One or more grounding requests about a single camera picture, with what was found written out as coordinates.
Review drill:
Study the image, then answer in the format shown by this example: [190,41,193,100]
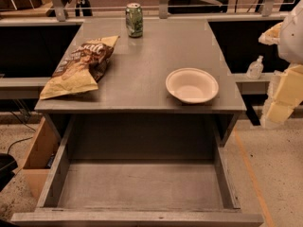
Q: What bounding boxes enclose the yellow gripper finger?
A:
[260,63,303,129]
[258,23,282,45]

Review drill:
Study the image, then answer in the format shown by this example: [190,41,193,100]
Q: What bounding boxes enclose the white paper bowl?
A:
[166,68,219,104]

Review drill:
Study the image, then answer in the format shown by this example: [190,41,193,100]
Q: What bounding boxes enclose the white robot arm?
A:
[258,0,303,129]

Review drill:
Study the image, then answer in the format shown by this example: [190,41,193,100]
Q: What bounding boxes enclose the green soda can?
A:
[125,3,143,38]

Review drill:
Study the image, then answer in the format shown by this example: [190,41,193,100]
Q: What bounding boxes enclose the clear sanitizer bottle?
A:
[246,56,263,79]

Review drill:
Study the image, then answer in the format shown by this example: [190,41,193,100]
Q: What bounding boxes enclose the brown chip bag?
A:
[40,36,118,99]

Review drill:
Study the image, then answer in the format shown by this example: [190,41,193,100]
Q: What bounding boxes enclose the open grey drawer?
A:
[12,113,263,227]

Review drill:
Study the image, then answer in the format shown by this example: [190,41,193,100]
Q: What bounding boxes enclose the wooden box on floor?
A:
[22,118,59,200]

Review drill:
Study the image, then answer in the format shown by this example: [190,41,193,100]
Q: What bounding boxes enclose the black object at left edge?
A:
[0,153,18,191]

